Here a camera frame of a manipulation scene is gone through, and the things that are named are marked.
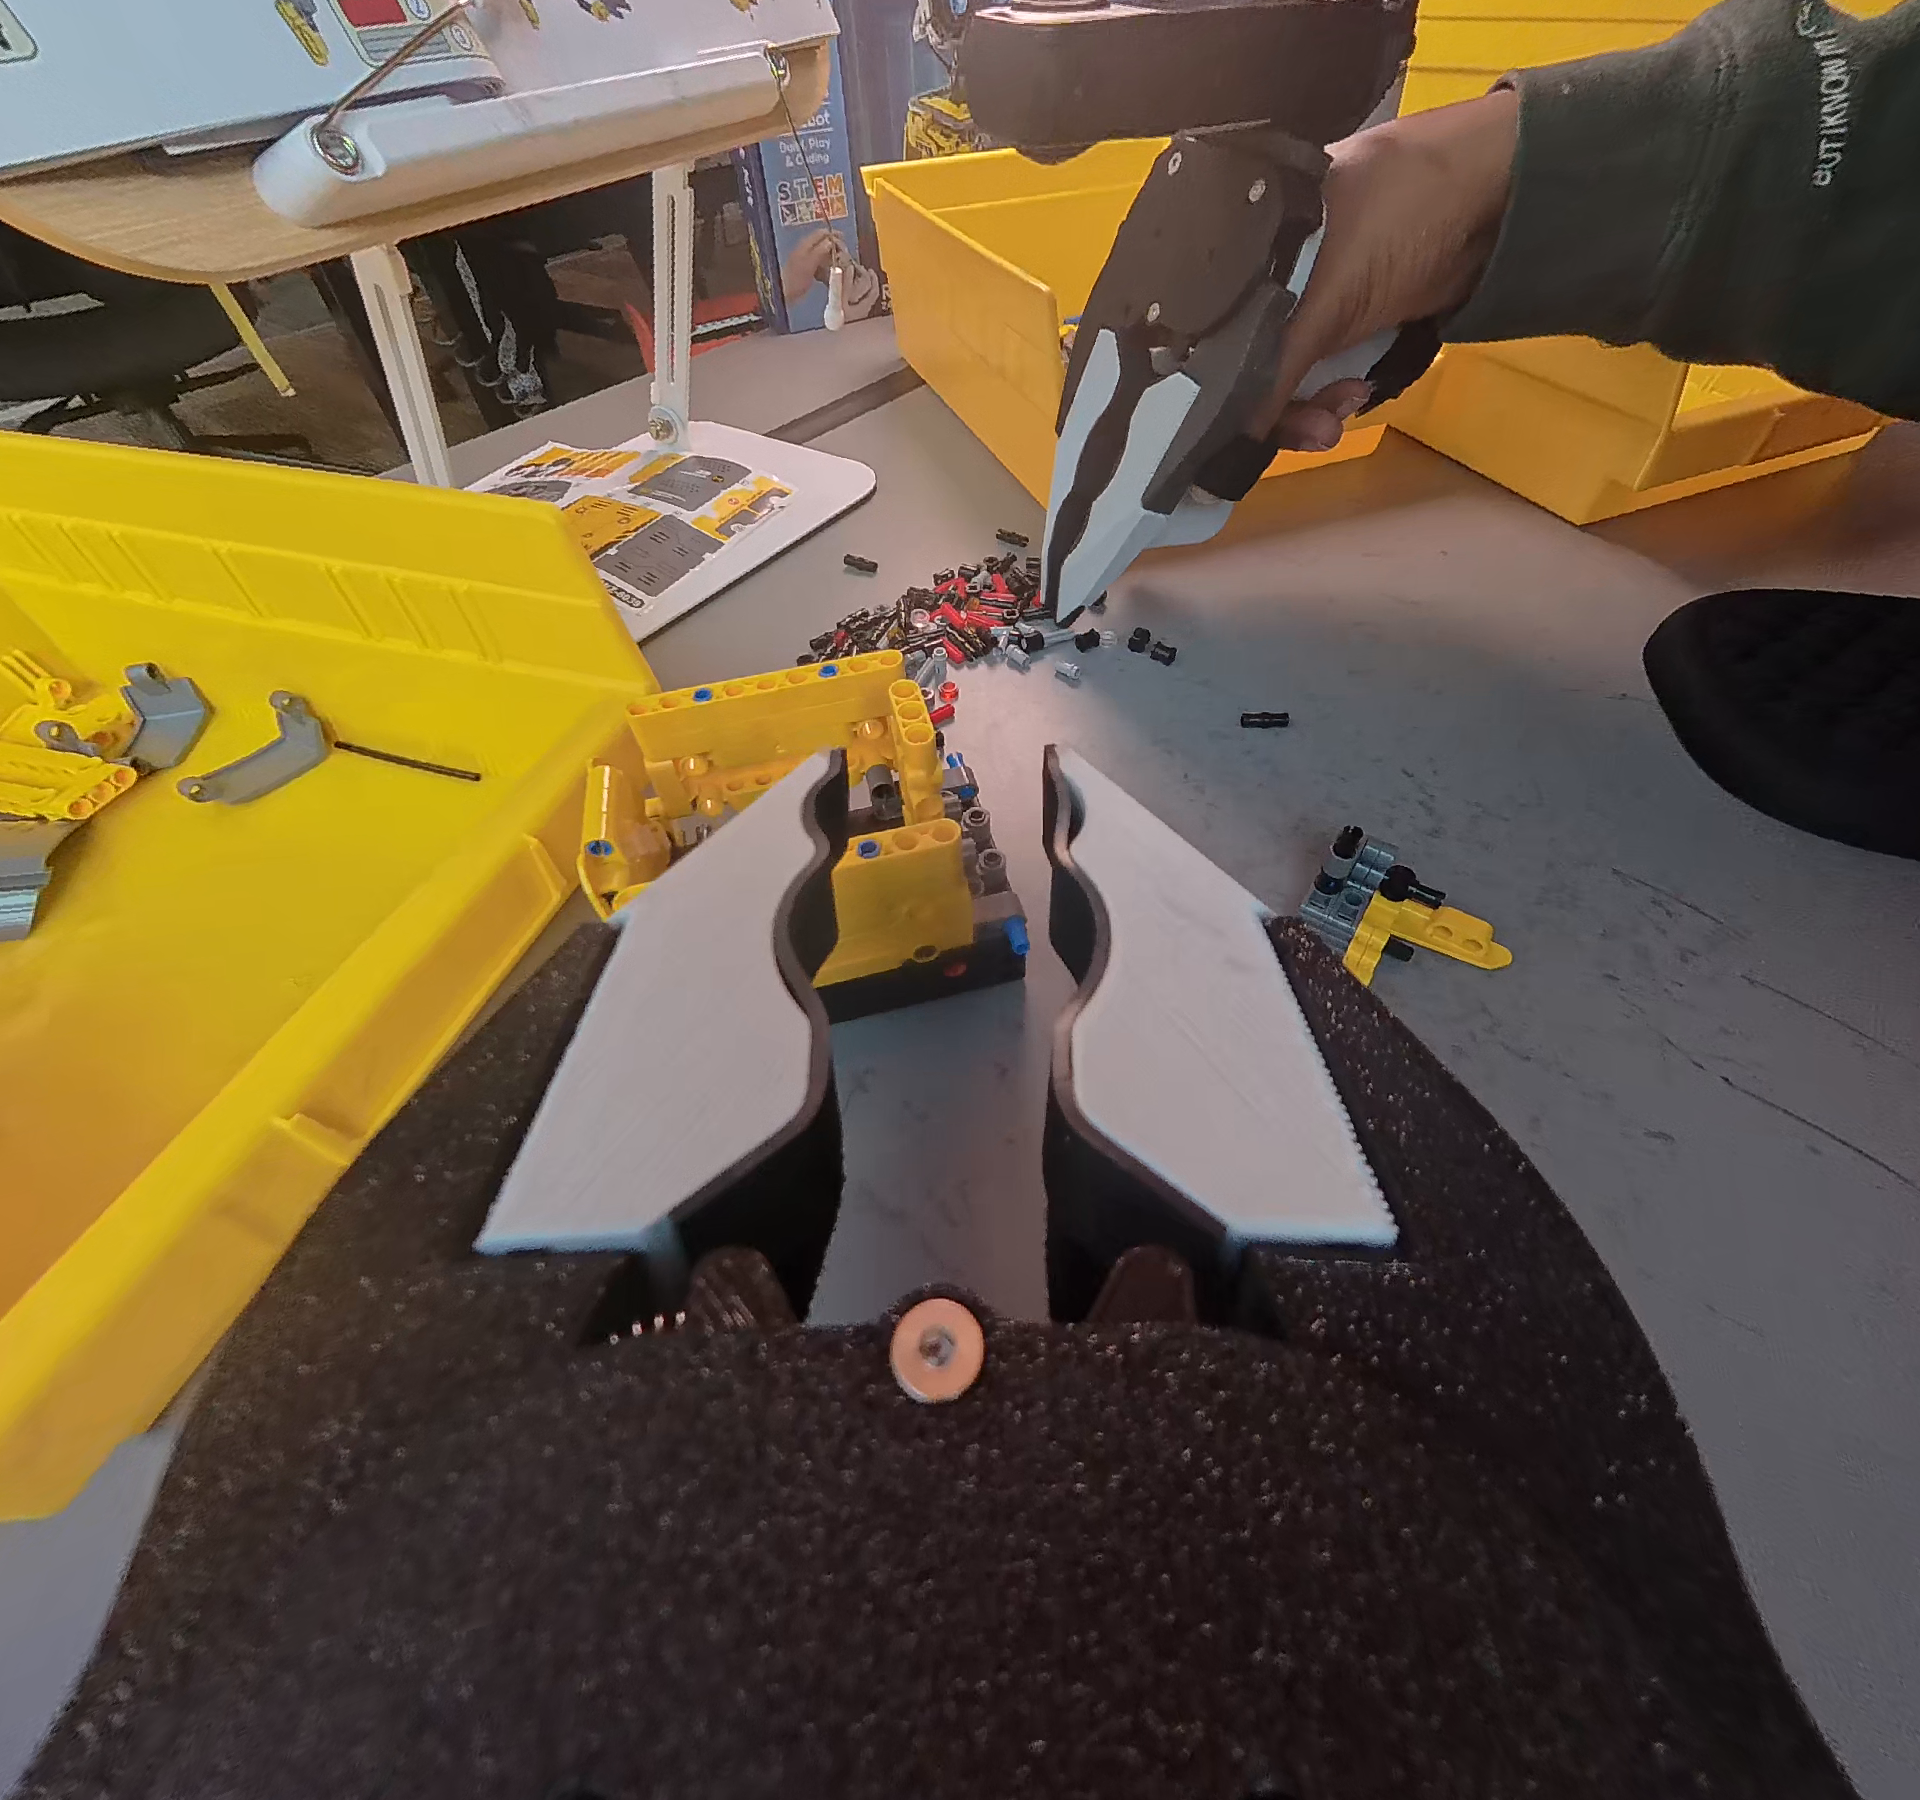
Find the pile of small lego pins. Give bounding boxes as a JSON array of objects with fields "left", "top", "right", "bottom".
[{"left": 811, "top": 525, "right": 1294, "bottom": 732}]

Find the yellow black lego robot model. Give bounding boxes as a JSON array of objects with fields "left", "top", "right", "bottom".
[{"left": 581, "top": 652, "right": 1034, "bottom": 1028}]

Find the instruction booklet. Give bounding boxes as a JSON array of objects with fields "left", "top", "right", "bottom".
[{"left": 0, "top": 0, "right": 841, "bottom": 176}]

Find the sticker sheet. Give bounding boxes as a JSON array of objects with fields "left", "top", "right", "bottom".
[{"left": 470, "top": 439, "right": 798, "bottom": 610}]

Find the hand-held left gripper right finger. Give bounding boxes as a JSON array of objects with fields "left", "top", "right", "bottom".
[{"left": 1042, "top": 744, "right": 1400, "bottom": 1322}]

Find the grey grille yellow lego assembly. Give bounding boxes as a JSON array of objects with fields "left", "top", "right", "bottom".
[{"left": 1302, "top": 825, "right": 1514, "bottom": 989}]

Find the person's right hand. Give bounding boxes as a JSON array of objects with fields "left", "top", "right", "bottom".
[{"left": 1271, "top": 87, "right": 1523, "bottom": 455}]

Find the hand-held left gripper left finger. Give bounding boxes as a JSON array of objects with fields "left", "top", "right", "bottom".
[{"left": 479, "top": 746, "right": 851, "bottom": 1322}]

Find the white book stand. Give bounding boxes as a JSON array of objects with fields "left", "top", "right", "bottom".
[{"left": 0, "top": 0, "right": 880, "bottom": 641}]

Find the black office chair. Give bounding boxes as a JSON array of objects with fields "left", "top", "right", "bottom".
[{"left": 0, "top": 225, "right": 325, "bottom": 468}]

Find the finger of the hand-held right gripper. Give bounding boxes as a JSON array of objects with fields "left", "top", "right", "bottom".
[
  {"left": 1044, "top": 325, "right": 1124, "bottom": 628},
  {"left": 1067, "top": 374, "right": 1239, "bottom": 628}
]

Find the yellow strap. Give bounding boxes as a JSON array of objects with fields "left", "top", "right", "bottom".
[{"left": 211, "top": 278, "right": 299, "bottom": 399}]

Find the person's right forearm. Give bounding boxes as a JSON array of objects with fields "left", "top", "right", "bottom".
[{"left": 1438, "top": 0, "right": 1920, "bottom": 423}]

